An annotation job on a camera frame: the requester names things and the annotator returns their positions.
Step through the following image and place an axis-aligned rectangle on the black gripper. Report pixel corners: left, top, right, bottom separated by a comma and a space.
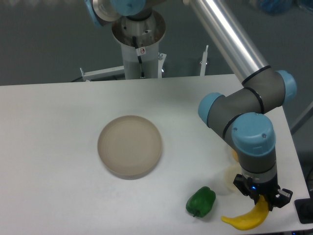
233, 170, 293, 211

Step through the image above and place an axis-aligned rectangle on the yellow banana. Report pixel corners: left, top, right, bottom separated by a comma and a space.
221, 195, 269, 231

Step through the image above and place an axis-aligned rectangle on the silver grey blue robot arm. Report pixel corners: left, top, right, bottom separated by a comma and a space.
85, 0, 297, 210

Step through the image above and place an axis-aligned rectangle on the black device at table edge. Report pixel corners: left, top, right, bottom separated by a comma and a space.
294, 198, 313, 224

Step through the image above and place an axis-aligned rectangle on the orange fruit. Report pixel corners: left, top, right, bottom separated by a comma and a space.
231, 149, 239, 162

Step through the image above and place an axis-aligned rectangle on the green bell pepper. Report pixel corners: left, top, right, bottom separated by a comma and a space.
185, 186, 216, 218

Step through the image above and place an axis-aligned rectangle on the grey metal stand leg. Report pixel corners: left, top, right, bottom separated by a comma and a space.
290, 102, 313, 135

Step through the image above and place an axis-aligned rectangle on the beige round plate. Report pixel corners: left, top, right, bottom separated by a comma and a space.
97, 115, 162, 179

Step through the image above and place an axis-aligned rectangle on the blue plastic bag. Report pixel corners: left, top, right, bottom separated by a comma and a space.
251, 0, 293, 16

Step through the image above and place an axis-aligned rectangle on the right aluminium frame bracket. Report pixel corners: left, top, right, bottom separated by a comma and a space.
200, 45, 209, 76

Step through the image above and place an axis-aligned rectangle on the aluminium frame bracket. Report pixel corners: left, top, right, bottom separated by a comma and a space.
200, 45, 209, 76
80, 66, 124, 81

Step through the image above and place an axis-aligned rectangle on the black cable on pedestal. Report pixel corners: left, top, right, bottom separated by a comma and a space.
133, 36, 146, 79

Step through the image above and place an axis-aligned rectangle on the left aluminium frame bracket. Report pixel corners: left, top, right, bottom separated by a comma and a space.
80, 66, 124, 81

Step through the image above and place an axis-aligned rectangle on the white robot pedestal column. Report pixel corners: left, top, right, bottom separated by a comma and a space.
112, 10, 166, 79

